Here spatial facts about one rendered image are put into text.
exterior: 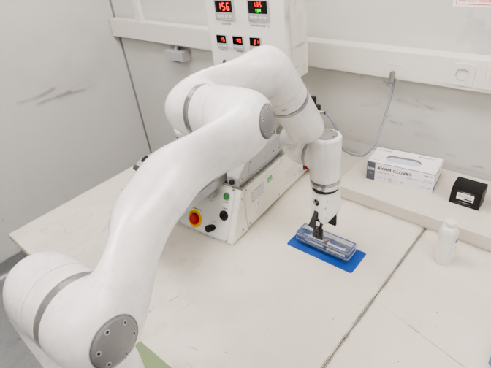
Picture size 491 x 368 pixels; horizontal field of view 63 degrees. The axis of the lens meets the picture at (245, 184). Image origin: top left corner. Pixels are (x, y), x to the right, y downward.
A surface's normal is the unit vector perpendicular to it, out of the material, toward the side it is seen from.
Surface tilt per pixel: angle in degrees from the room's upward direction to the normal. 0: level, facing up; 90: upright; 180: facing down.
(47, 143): 90
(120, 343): 85
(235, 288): 0
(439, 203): 0
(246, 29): 90
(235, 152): 102
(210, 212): 65
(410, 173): 87
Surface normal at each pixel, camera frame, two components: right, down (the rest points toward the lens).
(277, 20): -0.58, 0.50
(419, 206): -0.11, -0.83
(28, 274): -0.34, -0.66
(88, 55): 0.75, 0.30
